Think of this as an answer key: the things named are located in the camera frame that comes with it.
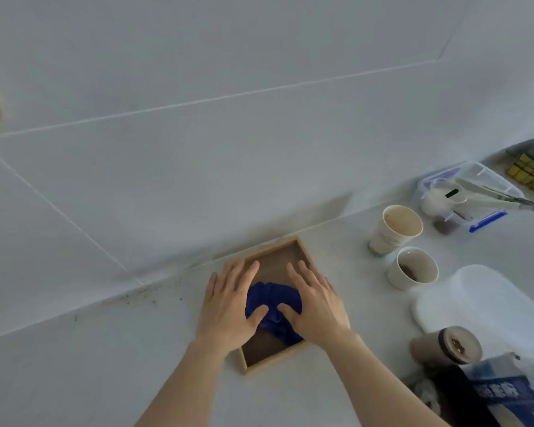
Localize person's left hand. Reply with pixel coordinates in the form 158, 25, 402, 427
195, 260, 270, 357

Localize white plastic tongs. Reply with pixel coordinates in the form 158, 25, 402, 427
454, 177, 534, 206

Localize yellow green packet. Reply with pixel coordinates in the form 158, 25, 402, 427
504, 133, 534, 201

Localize person's left forearm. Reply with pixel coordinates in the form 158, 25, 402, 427
135, 338, 241, 427

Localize white plastic lid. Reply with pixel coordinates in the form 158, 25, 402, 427
411, 263, 534, 366

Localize person's right hand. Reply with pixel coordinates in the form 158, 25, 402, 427
277, 260, 352, 350

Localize wooden tray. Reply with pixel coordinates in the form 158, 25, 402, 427
223, 236, 315, 376

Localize plain white paper cup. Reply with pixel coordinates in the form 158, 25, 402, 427
386, 247, 440, 292

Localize clear container with blue clips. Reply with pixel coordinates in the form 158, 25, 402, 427
417, 160, 526, 234

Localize printed paper cup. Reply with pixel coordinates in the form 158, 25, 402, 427
367, 205, 424, 257

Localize person's right forearm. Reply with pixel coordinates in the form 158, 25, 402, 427
322, 329, 451, 427

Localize white plastic scoop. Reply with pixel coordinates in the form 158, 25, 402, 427
420, 179, 534, 218

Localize blue microfibre cloth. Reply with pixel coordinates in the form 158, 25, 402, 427
244, 281, 305, 346

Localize blue and white bag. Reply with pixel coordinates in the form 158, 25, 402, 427
460, 352, 534, 427

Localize brown tumbler with lid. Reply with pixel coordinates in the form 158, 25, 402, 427
409, 326, 484, 368

